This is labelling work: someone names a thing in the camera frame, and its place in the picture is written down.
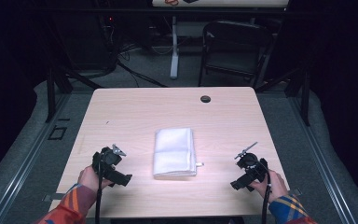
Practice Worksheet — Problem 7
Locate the white table leg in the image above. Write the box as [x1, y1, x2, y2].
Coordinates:
[169, 15, 181, 80]

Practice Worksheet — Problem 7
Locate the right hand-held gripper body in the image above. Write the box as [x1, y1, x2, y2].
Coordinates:
[234, 141, 269, 185]

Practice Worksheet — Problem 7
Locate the white mesh laundry bag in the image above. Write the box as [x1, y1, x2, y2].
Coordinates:
[152, 127, 199, 179]

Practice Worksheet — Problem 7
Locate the black horizontal frame bar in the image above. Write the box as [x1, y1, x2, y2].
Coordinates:
[38, 7, 288, 15]

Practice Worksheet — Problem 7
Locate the hand-held gripper black cable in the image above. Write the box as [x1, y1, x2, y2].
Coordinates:
[94, 152, 105, 224]
[260, 160, 273, 224]

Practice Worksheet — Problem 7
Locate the dark equipment cabinet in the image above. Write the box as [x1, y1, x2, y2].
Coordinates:
[50, 12, 119, 72]

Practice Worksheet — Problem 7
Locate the left hand-held gripper black cable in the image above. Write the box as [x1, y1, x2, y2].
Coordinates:
[94, 152, 105, 224]

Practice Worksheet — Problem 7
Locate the black floor cable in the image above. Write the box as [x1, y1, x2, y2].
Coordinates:
[115, 59, 170, 89]

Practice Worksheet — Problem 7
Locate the right hand-held gripper black cable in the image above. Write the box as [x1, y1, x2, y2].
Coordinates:
[260, 160, 273, 224]

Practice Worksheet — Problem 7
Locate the person's right hand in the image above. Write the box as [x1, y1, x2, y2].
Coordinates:
[248, 169, 290, 204]

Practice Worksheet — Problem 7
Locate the black metal stand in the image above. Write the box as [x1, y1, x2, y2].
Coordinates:
[255, 66, 312, 127]
[44, 66, 103, 124]

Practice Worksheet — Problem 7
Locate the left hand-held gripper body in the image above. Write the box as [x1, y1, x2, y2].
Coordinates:
[91, 144, 128, 181]

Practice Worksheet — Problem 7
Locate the person's left hand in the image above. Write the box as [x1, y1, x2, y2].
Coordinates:
[77, 164, 115, 194]

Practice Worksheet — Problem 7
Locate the black folding chair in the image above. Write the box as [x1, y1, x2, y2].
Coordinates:
[198, 20, 275, 90]

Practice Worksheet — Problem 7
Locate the aluminium floor rail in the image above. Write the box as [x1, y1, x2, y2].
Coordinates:
[0, 92, 73, 224]
[286, 95, 358, 224]

